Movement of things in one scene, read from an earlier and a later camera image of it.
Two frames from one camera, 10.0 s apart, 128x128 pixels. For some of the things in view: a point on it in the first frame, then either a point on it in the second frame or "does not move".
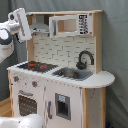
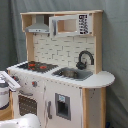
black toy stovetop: [38, 66] does not move
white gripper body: [19, 20] to [10, 81]
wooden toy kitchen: [62, 81] does not move
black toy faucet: [82, 65] does not move
